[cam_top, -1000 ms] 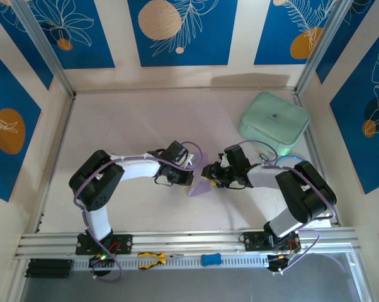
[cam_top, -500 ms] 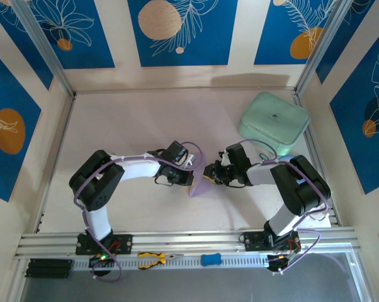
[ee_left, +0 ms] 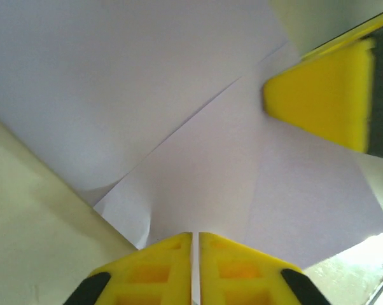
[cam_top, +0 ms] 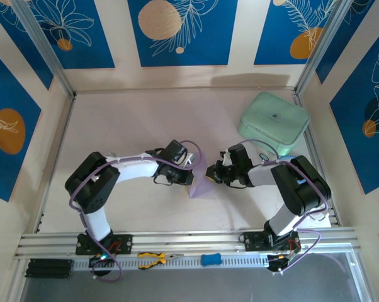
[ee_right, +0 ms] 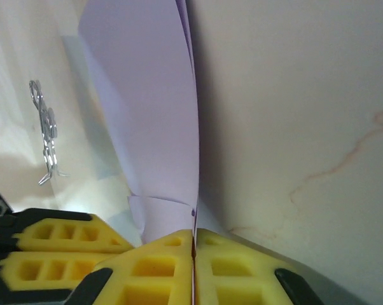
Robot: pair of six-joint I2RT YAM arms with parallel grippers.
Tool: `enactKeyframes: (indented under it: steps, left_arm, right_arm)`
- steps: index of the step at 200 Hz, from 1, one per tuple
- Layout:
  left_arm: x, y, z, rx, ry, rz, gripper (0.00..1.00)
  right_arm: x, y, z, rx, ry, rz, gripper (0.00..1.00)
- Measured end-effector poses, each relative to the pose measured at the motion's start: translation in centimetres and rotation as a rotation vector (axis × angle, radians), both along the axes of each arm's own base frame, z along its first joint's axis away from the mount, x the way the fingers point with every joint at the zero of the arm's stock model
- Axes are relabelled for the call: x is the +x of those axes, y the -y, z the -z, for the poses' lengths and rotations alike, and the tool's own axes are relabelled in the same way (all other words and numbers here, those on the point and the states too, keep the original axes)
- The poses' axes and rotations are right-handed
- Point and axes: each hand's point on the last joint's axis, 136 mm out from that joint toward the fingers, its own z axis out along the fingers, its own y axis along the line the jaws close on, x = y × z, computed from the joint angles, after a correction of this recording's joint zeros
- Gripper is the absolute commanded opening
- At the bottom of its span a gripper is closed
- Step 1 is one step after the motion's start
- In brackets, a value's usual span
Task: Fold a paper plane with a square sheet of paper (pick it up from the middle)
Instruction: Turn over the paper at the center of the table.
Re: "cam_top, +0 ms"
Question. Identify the blue bone-shaped sponge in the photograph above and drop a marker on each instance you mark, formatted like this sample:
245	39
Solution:
211	260

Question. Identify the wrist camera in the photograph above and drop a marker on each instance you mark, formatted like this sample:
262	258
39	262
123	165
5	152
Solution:
226	159
191	158

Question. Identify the blue stethoscope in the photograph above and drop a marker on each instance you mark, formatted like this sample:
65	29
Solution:
264	156

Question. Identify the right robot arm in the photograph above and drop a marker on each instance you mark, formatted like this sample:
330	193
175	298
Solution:
260	174

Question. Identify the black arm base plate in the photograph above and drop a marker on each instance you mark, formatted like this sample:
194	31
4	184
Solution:
249	240
126	243

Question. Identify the black stacked blocks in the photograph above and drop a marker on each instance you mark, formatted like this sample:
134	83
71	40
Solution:
49	269

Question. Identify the mint green zip case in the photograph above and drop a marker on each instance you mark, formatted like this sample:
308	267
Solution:
271	119

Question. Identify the small electronics board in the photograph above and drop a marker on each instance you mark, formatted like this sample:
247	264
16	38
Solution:
276	262
98	261

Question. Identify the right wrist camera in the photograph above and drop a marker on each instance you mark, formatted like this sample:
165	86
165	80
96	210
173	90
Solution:
226	159

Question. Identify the blue floral wall poster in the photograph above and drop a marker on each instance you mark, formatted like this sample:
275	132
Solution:
208	37
350	41
271	31
13	22
359	141
92	31
7	94

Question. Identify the aluminium rail frame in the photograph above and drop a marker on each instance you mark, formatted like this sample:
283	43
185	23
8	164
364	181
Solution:
192	239

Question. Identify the purple paper sheet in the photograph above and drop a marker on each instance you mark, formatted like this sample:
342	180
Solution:
202	185

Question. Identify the aluminium frame post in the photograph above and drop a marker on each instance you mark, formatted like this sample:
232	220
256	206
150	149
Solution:
44	44
322	44

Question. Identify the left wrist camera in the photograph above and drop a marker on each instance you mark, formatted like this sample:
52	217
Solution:
191	158

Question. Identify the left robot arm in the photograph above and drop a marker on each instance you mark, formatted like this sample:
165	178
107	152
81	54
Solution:
136	171

